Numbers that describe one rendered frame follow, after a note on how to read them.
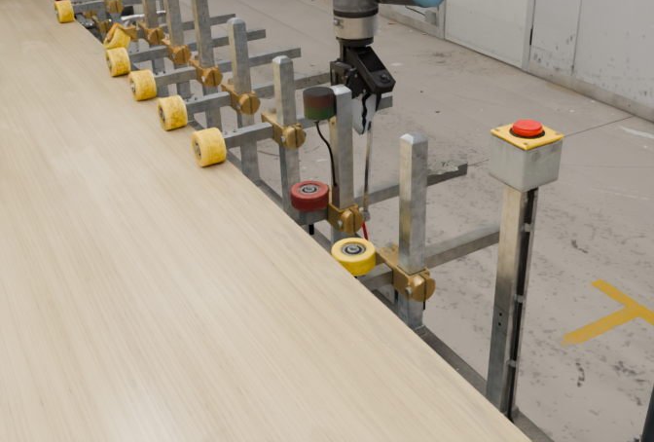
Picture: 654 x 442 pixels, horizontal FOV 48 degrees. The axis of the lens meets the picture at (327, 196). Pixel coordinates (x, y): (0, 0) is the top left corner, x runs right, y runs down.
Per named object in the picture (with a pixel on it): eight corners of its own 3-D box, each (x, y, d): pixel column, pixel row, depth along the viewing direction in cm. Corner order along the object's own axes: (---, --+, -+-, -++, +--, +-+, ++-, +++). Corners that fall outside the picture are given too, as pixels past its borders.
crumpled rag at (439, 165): (444, 158, 177) (445, 149, 176) (462, 168, 172) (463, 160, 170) (414, 166, 173) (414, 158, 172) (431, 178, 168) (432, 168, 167)
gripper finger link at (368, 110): (362, 124, 163) (361, 84, 159) (377, 132, 159) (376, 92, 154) (349, 127, 162) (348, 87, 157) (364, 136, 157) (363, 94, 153)
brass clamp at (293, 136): (282, 127, 182) (281, 107, 180) (308, 145, 172) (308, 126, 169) (260, 132, 180) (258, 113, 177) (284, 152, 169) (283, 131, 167)
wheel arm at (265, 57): (296, 55, 230) (295, 43, 228) (302, 57, 227) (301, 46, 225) (139, 87, 209) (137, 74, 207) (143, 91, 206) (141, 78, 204)
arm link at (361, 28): (386, 13, 145) (345, 21, 141) (386, 37, 148) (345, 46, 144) (363, 4, 152) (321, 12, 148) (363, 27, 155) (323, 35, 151)
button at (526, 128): (526, 128, 104) (528, 116, 103) (548, 137, 100) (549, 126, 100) (505, 134, 102) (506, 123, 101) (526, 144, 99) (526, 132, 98)
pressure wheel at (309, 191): (318, 220, 166) (316, 174, 160) (337, 236, 160) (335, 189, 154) (287, 230, 163) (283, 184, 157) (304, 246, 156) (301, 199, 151)
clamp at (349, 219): (333, 203, 167) (332, 184, 165) (364, 230, 157) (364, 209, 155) (310, 210, 165) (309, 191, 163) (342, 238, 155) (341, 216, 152)
